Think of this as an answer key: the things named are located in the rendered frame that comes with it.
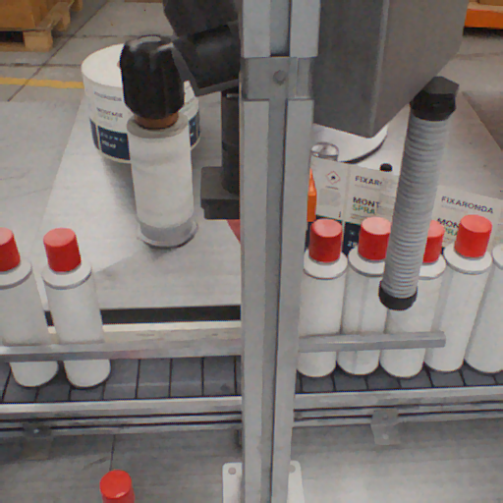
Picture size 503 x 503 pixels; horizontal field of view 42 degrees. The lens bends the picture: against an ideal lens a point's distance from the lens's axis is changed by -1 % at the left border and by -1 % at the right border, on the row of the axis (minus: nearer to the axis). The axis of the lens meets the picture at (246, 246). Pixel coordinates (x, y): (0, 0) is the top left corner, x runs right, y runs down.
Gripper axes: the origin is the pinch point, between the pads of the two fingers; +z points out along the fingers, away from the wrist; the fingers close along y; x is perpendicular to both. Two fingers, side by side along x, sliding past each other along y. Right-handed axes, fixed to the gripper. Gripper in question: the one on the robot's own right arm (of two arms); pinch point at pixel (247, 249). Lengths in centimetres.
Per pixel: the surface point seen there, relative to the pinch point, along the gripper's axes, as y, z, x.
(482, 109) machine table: -54, 17, -71
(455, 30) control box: -14.5, -30.0, 12.6
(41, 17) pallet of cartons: 107, 84, -331
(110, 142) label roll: 22.2, 9.7, -43.2
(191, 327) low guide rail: 6.7, 9.9, 2.6
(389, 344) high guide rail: -15.2, 5.4, 10.1
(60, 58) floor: 95, 100, -309
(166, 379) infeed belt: 9.6, 13.5, 7.6
